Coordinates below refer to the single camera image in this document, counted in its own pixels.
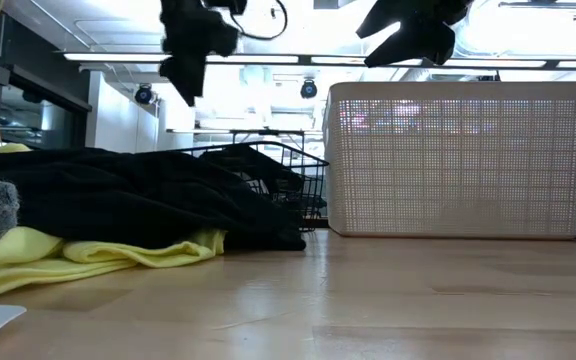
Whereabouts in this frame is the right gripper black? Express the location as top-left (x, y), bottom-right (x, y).
top-left (356, 0), bottom-right (474, 69)

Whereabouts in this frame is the long ceiling light strip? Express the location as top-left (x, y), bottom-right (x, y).
top-left (62, 51), bottom-right (576, 71)

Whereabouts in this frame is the black wire basket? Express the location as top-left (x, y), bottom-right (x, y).
top-left (177, 141), bottom-right (330, 234)

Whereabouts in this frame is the black garment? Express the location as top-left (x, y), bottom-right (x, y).
top-left (0, 146), bottom-right (308, 253)

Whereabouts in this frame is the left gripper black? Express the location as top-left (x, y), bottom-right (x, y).
top-left (159, 0), bottom-right (242, 108)

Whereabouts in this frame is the dark framed glass partition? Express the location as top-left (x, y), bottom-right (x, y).
top-left (0, 0), bottom-right (93, 154)

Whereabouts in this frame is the neon yellow garment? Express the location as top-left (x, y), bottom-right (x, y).
top-left (0, 142), bottom-right (228, 305)

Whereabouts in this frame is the round black ceiling fixture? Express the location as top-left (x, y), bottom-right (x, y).
top-left (134, 83), bottom-right (155, 106)
top-left (299, 78), bottom-right (319, 100)

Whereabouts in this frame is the white perforated plastic basket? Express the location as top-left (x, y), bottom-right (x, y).
top-left (322, 81), bottom-right (576, 240)

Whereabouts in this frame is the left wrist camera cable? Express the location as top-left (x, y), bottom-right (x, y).
top-left (227, 0), bottom-right (289, 42)

